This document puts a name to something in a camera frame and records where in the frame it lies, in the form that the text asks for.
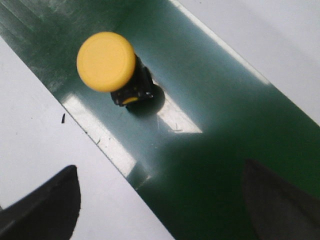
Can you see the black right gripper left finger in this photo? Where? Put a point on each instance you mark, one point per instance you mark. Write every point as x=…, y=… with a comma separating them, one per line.
x=50, y=212

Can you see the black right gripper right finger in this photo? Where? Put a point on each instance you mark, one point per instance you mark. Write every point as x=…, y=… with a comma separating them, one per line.
x=277, y=209

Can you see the yellow mushroom push button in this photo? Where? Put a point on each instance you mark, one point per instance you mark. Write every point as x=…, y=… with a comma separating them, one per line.
x=106, y=62

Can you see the small black screw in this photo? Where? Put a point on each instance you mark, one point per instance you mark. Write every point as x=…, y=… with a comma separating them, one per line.
x=63, y=118

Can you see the green conveyor belt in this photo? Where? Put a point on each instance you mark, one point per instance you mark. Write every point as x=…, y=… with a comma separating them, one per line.
x=184, y=150

